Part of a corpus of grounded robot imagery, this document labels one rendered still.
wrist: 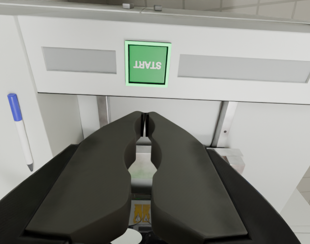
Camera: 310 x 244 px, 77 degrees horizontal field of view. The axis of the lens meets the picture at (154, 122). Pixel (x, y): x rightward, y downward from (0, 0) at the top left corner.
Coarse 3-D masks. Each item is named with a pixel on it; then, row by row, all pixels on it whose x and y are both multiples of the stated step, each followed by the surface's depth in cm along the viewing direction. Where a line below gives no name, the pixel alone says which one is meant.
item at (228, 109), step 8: (224, 104) 42; (232, 104) 41; (224, 112) 42; (232, 112) 42; (224, 120) 43; (232, 120) 43; (216, 128) 47; (224, 128) 44; (216, 136) 47; (224, 136) 45; (216, 144) 46; (224, 144) 46
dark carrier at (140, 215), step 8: (136, 200) 48; (144, 200) 48; (136, 208) 50; (144, 208) 50; (136, 216) 52; (144, 216) 52; (136, 224) 54; (144, 224) 54; (144, 232) 56; (152, 232) 56; (144, 240) 58; (152, 240) 58; (160, 240) 58
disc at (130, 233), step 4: (128, 232) 56; (132, 232) 56; (136, 232) 56; (120, 236) 57; (124, 236) 57; (128, 236) 57; (132, 236) 57; (136, 236) 57; (140, 236) 57; (116, 240) 58; (120, 240) 58; (124, 240) 58; (128, 240) 58; (132, 240) 58; (136, 240) 58; (140, 240) 58
